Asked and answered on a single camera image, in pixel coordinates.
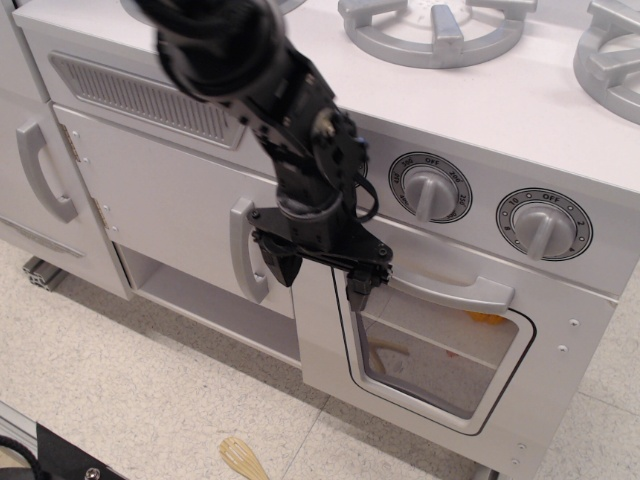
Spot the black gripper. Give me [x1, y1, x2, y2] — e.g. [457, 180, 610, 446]
[248, 200, 393, 312]

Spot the silver oven door handle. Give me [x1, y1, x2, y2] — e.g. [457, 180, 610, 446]
[387, 273, 515, 315]

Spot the white oven door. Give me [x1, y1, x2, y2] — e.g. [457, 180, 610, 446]
[292, 220, 616, 479]

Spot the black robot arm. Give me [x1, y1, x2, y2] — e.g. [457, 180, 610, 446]
[140, 1, 393, 312]

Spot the grey left oven knob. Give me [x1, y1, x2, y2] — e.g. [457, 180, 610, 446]
[388, 152, 473, 224]

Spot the grey oven knob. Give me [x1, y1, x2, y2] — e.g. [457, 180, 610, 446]
[388, 152, 473, 224]
[496, 187, 593, 262]

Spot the grey right oven knob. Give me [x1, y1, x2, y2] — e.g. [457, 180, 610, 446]
[496, 187, 593, 262]

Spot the white cabinet door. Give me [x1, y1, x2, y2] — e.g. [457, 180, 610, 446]
[54, 106, 293, 316]

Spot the orange toy pumpkin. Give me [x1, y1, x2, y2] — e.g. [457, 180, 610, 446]
[466, 311, 506, 325]

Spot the wooden slotted spatula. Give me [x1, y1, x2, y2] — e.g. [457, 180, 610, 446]
[218, 437, 269, 480]

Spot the white toy kitchen body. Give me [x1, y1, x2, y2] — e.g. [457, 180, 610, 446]
[10, 0, 640, 480]

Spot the silver vent grille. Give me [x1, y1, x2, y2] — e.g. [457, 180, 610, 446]
[49, 52, 245, 149]

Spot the silver left stove burner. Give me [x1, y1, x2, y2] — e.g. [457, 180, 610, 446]
[338, 1, 538, 69]

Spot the silver stove burner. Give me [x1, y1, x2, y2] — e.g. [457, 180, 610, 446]
[573, 1, 639, 124]
[338, 1, 538, 69]

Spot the white fridge door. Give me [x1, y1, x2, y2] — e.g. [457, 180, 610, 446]
[1, 1, 131, 298]

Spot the silver right stove burner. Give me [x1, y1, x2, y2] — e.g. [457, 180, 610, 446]
[573, 1, 639, 124]

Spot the silver cabinet door handle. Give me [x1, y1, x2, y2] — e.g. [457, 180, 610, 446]
[229, 197, 269, 304]

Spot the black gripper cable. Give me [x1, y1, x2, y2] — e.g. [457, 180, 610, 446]
[352, 172, 379, 224]

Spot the aluminium frame rail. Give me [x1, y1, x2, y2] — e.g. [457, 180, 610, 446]
[23, 257, 68, 292]

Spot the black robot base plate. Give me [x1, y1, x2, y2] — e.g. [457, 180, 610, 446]
[0, 422, 131, 480]

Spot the silver fridge door handle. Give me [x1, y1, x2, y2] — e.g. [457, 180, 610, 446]
[15, 120, 77, 224]

